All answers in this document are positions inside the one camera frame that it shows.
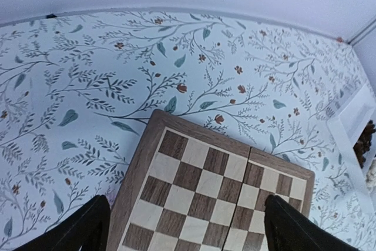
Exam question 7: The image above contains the pile of dark chess pieces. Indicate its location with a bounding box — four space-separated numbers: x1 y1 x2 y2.
353 120 375 169

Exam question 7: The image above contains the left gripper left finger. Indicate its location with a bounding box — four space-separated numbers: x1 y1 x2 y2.
17 195 110 251

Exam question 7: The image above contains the pile of white chess pieces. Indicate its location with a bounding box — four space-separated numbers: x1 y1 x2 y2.
365 159 376 189

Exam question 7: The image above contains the floral table mat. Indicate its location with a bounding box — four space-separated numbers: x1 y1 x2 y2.
1 11 375 250

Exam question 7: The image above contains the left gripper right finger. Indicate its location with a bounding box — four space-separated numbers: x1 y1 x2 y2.
264 195 356 251

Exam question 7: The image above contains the wooden chess board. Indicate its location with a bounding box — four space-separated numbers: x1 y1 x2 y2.
107 110 315 250

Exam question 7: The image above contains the white divided tray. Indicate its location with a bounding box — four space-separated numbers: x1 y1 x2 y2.
327 85 375 213

